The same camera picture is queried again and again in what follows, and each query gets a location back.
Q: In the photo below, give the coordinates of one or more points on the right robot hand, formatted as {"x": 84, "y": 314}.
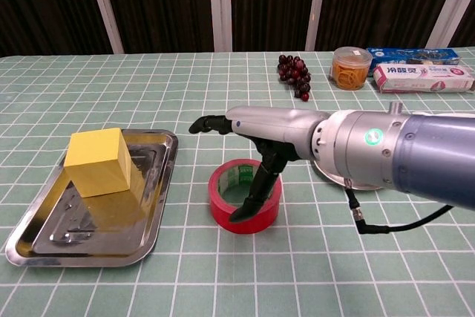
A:
{"x": 274, "y": 127}

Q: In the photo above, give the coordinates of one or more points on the red tape roll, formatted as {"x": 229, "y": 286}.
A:
{"x": 222, "y": 217}

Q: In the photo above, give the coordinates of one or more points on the yellow sponge block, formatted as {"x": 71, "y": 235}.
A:
{"x": 96, "y": 165}

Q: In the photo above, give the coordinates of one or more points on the dark red grape bunch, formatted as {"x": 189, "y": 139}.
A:
{"x": 295, "y": 72}

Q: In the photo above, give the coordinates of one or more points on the round steel plate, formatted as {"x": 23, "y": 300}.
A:
{"x": 334, "y": 177}

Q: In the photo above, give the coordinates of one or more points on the clear jar of rubber bands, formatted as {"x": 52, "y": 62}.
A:
{"x": 350, "y": 72}

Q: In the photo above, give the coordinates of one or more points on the blue carton box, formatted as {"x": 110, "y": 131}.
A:
{"x": 408, "y": 55}

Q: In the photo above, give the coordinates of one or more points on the white pink toothpaste box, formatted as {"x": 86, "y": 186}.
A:
{"x": 419, "y": 79}

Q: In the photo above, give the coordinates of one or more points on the green checked tablecloth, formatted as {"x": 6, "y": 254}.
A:
{"x": 111, "y": 90}

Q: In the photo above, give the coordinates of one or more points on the rectangular steel tray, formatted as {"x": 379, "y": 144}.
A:
{"x": 92, "y": 235}

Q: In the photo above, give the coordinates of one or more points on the white metal frame post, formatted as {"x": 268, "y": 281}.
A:
{"x": 220, "y": 5}
{"x": 451, "y": 9}
{"x": 317, "y": 5}
{"x": 105, "y": 9}

